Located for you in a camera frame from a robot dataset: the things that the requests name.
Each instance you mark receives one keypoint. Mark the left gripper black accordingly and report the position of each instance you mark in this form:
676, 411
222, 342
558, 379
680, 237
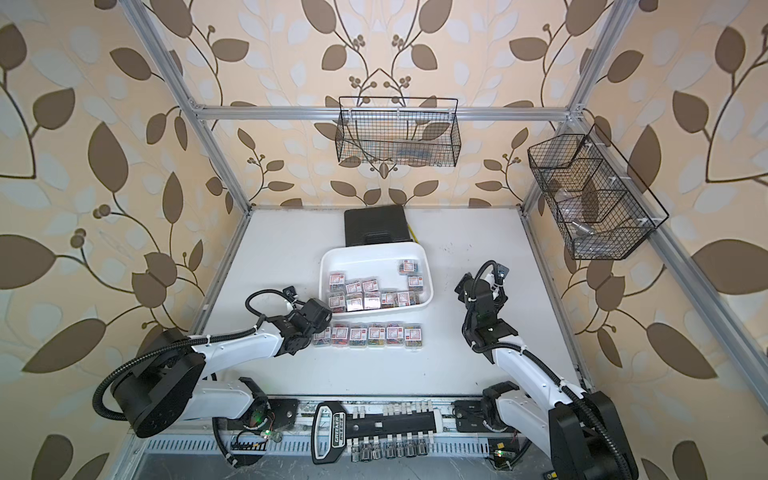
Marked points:
326, 323

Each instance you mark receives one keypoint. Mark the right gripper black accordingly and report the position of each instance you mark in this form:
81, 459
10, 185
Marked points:
462, 287

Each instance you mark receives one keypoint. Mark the paper clip box removed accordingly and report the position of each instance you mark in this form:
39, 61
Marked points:
394, 334
340, 334
323, 338
413, 336
376, 335
358, 336

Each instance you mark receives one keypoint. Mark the white plastic storage tray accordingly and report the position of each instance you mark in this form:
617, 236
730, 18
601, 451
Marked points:
380, 262

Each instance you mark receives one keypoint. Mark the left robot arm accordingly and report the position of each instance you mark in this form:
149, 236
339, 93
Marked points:
175, 379

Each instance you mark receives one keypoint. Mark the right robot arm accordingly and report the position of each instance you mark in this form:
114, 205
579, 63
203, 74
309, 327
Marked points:
552, 402

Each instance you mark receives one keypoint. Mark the black socket set holder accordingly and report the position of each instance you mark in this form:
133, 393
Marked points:
397, 431

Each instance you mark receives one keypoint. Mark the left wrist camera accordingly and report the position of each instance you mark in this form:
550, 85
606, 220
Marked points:
291, 293

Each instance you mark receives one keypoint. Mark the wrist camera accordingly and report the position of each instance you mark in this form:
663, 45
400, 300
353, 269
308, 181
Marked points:
498, 273
291, 293

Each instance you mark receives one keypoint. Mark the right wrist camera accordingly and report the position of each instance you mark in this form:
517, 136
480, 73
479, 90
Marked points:
498, 273

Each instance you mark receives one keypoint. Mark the black wire basket right wall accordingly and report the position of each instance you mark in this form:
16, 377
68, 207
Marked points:
603, 210

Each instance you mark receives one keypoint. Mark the black wire basket wall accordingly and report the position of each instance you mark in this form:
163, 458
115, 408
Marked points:
603, 210
398, 130

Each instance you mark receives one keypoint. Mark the black wire basket back wall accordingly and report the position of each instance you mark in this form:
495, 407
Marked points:
398, 130

